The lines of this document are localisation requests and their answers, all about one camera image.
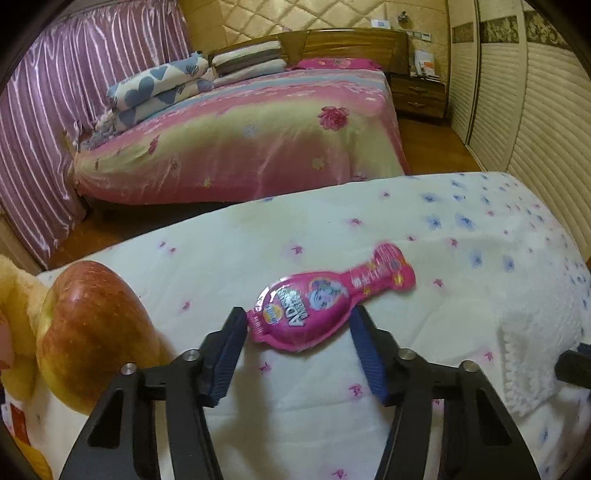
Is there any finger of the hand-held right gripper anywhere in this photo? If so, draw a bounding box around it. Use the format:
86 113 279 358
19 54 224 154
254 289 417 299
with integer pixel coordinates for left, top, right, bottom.
555 342 591 385

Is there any wooden headboard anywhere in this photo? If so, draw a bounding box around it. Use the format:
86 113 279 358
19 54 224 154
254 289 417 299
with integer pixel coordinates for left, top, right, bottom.
208 28 412 77

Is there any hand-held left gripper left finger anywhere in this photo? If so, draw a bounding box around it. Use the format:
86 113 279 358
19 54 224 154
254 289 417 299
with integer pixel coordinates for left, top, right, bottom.
58 307 249 480

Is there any bed with pink floral sheet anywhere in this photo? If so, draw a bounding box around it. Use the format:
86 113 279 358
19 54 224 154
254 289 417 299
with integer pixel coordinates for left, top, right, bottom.
74 68 411 205

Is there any red apple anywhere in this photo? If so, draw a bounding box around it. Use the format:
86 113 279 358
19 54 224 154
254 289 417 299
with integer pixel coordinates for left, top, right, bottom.
36 261 160 414

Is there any wooden nightstand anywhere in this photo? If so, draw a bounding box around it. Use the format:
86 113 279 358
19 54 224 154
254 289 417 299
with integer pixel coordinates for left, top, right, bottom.
388 73 448 120

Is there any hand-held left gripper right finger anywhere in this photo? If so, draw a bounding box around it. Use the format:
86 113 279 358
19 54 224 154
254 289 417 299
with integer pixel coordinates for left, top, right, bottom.
349 305 542 480

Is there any cream plush teddy bear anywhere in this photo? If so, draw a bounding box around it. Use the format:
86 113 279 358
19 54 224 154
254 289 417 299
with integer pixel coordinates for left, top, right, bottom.
0 254 174 402

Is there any pink pillow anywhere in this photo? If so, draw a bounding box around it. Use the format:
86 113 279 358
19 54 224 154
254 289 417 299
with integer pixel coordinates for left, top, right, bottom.
295 56 384 71

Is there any white box with orange print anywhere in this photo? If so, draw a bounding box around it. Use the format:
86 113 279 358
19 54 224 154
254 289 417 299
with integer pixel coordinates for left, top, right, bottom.
414 48 437 77

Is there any striped pillow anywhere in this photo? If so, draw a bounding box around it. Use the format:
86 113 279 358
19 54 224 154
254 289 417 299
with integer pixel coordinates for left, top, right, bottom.
209 41 290 86

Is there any pink bottle-shaped pouch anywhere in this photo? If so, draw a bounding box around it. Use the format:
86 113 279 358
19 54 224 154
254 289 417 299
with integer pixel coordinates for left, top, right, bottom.
247 242 417 355

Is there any cream louvered wardrobe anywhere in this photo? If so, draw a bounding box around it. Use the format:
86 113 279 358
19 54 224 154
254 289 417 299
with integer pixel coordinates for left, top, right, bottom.
450 0 591 241

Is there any pink curtain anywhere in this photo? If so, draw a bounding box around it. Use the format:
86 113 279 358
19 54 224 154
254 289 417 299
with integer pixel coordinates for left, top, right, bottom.
0 0 191 271

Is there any heart print folded quilt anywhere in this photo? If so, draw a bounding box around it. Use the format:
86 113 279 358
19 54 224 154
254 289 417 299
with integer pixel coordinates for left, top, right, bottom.
107 52 218 133

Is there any small floral cloth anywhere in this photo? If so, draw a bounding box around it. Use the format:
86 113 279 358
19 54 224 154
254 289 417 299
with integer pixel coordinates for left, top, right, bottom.
78 113 117 149

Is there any white flower-dotted blanket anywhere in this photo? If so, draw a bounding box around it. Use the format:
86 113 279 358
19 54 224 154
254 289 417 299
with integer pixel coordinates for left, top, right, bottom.
34 172 591 480

